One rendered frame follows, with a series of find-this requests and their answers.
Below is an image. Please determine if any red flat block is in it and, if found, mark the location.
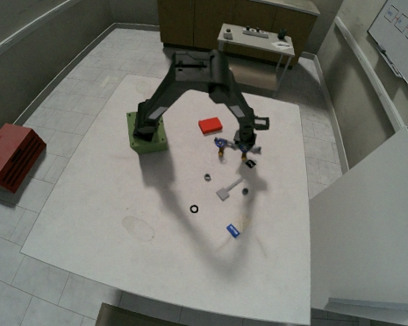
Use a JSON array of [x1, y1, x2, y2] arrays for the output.
[[198, 117, 223, 134]]

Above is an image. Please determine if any grey pipe manifold with two blue valves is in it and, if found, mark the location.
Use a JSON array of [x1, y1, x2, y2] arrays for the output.
[[214, 137, 261, 160]]

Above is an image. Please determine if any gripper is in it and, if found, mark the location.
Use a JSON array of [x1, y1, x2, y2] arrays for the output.
[[233, 130, 257, 151]]

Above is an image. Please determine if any black square tag with white marking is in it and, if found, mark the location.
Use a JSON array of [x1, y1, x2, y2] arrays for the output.
[[246, 159, 256, 168]]

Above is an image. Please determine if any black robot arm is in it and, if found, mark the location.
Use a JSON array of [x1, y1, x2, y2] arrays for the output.
[[132, 50, 269, 142]]

